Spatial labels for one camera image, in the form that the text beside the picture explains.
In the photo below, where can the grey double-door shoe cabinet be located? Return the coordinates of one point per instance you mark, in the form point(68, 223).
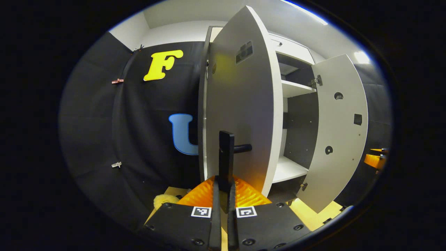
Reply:
point(301, 129)

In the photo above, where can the black cloth clip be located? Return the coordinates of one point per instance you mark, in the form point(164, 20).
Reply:
point(138, 48)

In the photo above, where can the metal door hinge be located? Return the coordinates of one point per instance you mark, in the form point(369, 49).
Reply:
point(304, 186)
point(315, 82)

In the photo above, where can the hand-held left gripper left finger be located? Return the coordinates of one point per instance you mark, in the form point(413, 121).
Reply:
point(181, 223)

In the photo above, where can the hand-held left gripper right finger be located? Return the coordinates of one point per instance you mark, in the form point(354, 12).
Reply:
point(271, 223)

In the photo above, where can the grey door with camera sticker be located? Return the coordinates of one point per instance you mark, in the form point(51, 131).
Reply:
point(240, 104)

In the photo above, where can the white cloth clip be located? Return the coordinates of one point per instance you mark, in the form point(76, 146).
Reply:
point(116, 164)

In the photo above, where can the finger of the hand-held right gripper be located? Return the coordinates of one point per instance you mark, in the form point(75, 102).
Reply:
point(380, 150)
point(374, 161)

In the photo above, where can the yellow plush toy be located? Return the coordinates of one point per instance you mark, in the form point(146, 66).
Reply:
point(163, 201)

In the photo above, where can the white cabinet shelf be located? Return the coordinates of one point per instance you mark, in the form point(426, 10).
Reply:
point(296, 89)
point(287, 170)

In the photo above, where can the grey cabinet drawer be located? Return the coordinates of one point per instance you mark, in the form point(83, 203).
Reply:
point(296, 50)

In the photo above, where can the small ceiling light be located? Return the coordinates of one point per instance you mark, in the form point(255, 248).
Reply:
point(361, 57)

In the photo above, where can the red cloth clip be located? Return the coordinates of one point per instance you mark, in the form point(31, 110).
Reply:
point(117, 81)

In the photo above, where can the grey door with cherry sticker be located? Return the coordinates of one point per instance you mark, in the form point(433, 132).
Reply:
point(338, 139)

